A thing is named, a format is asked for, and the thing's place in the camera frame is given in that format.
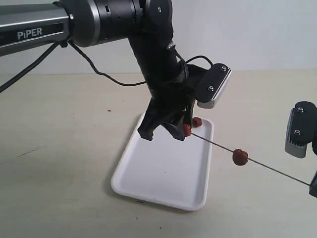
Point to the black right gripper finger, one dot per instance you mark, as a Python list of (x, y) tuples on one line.
[(313, 186)]

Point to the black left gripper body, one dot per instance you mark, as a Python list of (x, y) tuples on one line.
[(166, 81)]

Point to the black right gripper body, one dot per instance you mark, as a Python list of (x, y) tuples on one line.
[(313, 143)]

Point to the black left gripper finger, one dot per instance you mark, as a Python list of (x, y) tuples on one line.
[(158, 113), (175, 120)]

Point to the red meatball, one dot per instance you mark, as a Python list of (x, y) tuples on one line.
[(197, 122), (187, 129), (240, 157)]

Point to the thin metal skewer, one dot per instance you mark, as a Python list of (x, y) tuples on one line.
[(254, 161)]

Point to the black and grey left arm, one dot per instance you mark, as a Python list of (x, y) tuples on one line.
[(146, 24)]

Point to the white rectangular plastic tray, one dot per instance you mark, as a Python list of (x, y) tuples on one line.
[(165, 171)]

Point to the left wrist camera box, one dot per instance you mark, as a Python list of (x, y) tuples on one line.
[(211, 86)]

